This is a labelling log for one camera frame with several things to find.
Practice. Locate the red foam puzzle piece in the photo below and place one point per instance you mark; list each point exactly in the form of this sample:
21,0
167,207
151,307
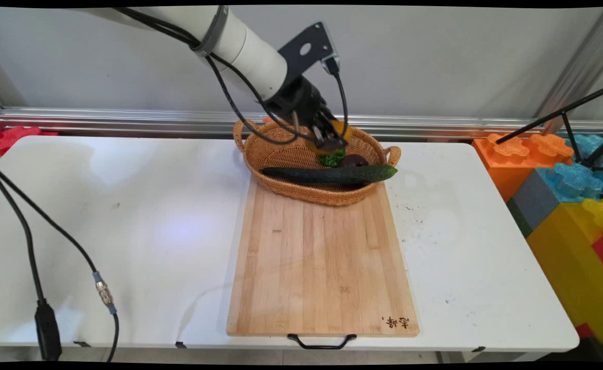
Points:
14,137

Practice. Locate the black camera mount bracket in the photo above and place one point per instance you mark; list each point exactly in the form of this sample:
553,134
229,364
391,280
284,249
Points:
304,49

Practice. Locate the blue foam block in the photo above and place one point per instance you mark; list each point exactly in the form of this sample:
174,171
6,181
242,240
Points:
568,180

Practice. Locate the grey foam block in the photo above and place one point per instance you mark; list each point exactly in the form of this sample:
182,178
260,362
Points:
530,203

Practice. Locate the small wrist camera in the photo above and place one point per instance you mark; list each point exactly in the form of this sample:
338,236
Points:
331,65

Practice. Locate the wooden cutting board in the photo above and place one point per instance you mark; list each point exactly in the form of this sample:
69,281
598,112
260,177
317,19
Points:
322,267

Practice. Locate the dark brown toy vegetable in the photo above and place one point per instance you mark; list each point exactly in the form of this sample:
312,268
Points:
354,161

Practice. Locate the black tripod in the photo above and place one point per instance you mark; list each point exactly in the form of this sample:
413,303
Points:
568,115

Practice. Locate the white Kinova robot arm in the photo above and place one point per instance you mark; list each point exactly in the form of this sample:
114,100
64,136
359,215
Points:
245,46

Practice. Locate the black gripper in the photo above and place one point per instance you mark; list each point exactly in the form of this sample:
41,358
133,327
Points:
296,100

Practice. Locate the aluminium rail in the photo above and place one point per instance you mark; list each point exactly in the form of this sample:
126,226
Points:
127,121

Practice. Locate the green leafy toy vegetable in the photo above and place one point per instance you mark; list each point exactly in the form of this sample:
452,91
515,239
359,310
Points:
331,158

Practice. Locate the orange toy vegetable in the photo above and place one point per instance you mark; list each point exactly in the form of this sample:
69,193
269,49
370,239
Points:
316,148

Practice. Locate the orange foam block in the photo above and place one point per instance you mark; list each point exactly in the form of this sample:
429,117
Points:
507,164

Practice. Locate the woven wicker basket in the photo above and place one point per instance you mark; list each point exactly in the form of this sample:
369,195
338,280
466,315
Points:
301,192

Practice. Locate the green cucumber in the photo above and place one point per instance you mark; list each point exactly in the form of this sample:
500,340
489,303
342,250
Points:
332,174

